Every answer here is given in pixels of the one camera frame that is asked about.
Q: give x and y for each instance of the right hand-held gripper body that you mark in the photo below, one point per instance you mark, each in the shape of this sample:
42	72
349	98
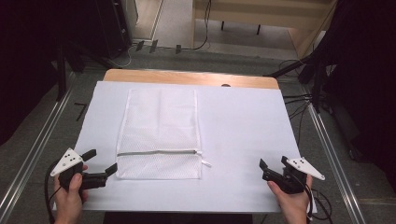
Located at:
291	182

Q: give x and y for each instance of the person's left hand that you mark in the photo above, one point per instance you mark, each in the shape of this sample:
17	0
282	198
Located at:
70	199

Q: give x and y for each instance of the metal floor rail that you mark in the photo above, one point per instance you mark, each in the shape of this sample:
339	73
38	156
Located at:
34	149
334	161

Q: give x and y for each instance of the wooden table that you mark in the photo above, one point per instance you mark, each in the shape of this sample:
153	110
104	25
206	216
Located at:
186	76

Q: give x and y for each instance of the white mesh laundry bag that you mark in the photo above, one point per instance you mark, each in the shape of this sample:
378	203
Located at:
160	133

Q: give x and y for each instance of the white table sheet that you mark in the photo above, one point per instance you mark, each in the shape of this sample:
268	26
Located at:
243	130

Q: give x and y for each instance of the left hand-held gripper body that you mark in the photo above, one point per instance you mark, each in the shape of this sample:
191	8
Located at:
67	161

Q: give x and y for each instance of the person's right hand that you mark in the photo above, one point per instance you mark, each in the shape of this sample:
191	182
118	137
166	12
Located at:
293	203

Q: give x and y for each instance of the black metal stand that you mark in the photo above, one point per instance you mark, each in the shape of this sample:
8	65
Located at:
61	74
317	84

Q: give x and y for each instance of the black curtain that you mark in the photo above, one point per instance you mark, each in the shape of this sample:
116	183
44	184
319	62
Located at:
25	46
367	77

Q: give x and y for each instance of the black cabinet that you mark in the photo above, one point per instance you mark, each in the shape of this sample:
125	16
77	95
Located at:
113	28

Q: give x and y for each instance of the light wooden platform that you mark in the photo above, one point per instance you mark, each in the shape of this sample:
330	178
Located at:
264	14

